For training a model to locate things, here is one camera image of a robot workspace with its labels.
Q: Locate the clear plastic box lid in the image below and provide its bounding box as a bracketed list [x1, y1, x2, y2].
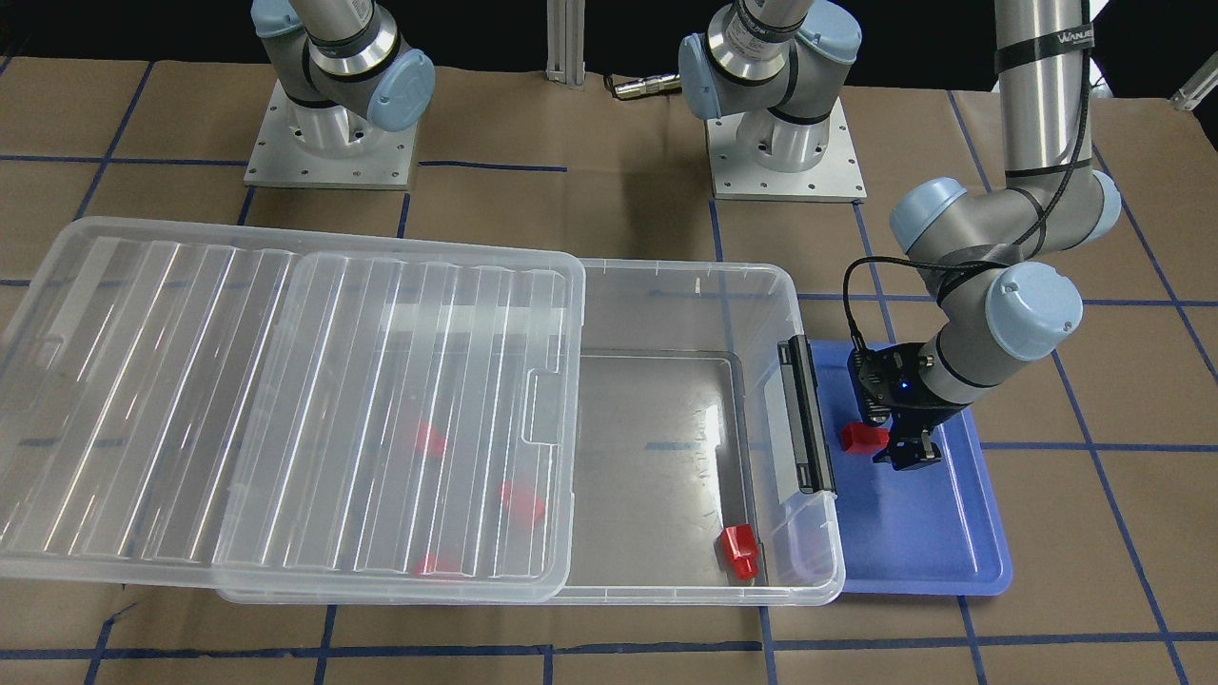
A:
[1, 217, 586, 605]

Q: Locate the blue plastic tray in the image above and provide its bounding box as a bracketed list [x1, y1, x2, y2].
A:
[809, 340, 1013, 596]

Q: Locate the clear plastic storage box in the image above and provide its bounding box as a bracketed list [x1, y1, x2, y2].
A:
[212, 251, 845, 606]

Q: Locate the black box latch handle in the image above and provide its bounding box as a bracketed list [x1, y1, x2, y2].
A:
[777, 334, 836, 495]

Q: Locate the red block by wall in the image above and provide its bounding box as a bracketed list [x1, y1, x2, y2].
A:
[717, 523, 760, 581]

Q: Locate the aluminium frame post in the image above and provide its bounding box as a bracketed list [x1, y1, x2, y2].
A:
[544, 0, 586, 89]

